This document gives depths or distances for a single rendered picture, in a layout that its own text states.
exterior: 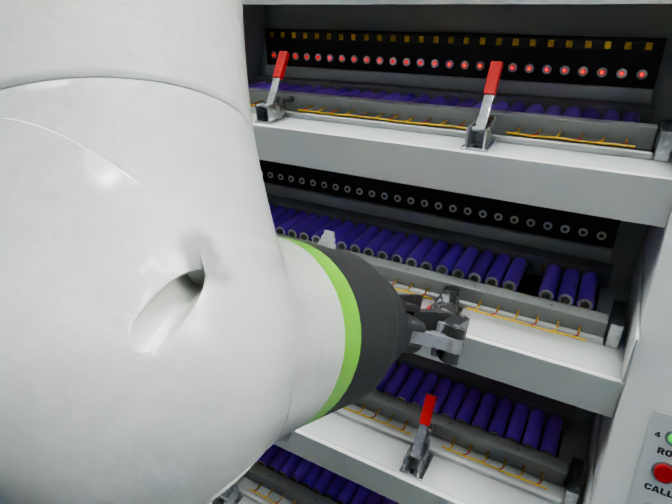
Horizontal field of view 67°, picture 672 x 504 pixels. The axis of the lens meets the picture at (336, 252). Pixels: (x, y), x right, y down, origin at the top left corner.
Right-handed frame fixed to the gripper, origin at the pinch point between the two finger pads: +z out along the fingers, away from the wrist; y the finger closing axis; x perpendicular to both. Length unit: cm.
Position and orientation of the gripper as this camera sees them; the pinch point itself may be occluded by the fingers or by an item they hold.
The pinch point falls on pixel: (423, 314)
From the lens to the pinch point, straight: 49.1
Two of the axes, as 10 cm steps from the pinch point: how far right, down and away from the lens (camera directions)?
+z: 4.4, 0.8, 9.0
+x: 2.3, -9.7, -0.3
